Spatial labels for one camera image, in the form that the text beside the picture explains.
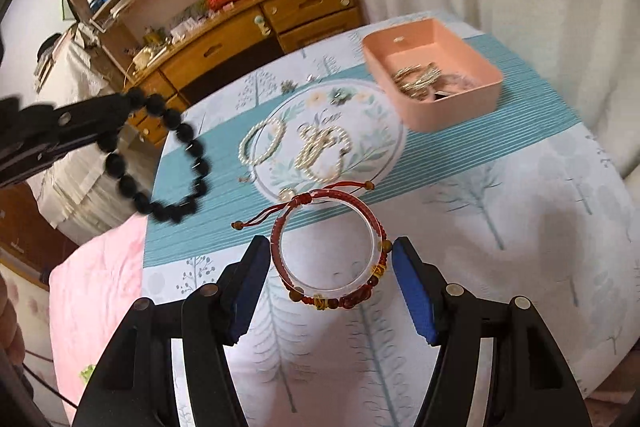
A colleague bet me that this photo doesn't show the red braided cord bracelet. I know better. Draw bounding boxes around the red braided cord bracelet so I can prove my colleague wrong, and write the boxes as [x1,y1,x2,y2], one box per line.
[231,181,393,312]

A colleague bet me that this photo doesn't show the clear glass bangle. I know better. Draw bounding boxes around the clear glass bangle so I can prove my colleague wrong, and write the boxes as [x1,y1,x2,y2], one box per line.
[272,194,392,305]

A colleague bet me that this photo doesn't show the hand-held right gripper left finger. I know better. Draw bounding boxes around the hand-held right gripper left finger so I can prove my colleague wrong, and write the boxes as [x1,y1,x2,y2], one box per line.
[72,234,273,427]

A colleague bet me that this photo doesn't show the black cable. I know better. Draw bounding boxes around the black cable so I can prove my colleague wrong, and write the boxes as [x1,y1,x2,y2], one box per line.
[19,363,77,409]

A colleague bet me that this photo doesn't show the pink bead bracelet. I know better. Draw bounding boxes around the pink bead bracelet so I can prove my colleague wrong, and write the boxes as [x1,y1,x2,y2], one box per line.
[435,73,482,96]

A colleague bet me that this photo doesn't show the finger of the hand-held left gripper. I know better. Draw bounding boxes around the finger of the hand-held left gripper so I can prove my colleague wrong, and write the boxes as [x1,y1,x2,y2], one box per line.
[0,93,135,146]
[0,133,106,188]

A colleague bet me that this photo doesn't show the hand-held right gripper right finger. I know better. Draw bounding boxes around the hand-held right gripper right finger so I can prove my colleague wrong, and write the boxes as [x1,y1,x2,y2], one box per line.
[391,236,593,427]

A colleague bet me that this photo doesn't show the black bead bracelet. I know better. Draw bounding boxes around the black bead bracelet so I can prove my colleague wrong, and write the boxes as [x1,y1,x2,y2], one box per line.
[102,88,212,224]

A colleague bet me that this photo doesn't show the wooden desk with drawers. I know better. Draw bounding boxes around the wooden desk with drawers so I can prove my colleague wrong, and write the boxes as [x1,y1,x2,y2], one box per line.
[120,0,366,148]

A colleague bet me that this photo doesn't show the pile of small desk clutter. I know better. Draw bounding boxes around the pile of small desk clutter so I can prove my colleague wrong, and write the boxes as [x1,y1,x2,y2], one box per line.
[125,4,237,68]

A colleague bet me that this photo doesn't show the pink blanket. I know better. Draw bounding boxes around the pink blanket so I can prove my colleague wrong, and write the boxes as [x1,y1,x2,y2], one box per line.
[47,214,151,423]

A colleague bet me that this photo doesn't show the gold bangle bundle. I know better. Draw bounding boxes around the gold bangle bundle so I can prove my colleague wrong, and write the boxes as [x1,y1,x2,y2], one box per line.
[392,63,444,100]

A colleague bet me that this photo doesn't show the pink plastic tray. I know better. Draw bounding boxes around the pink plastic tray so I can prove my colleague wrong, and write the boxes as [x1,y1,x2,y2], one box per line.
[361,18,504,132]

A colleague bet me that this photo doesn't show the tangled white pearl bracelet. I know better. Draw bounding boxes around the tangled white pearl bracelet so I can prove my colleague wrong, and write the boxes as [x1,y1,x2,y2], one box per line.
[294,124,354,182]

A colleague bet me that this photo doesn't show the white quilted cover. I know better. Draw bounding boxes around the white quilted cover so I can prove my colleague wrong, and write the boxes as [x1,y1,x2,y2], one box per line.
[34,26,157,249]

